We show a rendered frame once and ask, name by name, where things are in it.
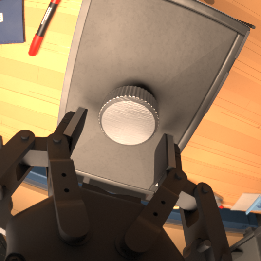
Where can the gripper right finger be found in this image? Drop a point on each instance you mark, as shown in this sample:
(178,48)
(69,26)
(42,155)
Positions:
(161,163)

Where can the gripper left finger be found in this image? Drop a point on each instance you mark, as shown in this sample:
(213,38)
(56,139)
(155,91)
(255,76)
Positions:
(61,183)

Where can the silver knurled knob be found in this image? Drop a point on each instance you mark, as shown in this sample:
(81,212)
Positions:
(128,122)

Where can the dark grey tensioner housing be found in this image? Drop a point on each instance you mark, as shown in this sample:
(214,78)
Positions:
(142,51)

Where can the white paper sheet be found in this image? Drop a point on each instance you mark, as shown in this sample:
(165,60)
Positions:
(242,200)

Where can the light blue paper sheet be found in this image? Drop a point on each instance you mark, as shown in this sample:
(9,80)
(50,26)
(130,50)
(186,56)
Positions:
(255,206)

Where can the red black marker pen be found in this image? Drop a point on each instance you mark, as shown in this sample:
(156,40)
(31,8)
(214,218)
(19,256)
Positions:
(43,22)

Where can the blue notebook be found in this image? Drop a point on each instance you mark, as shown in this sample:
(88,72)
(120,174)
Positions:
(12,26)

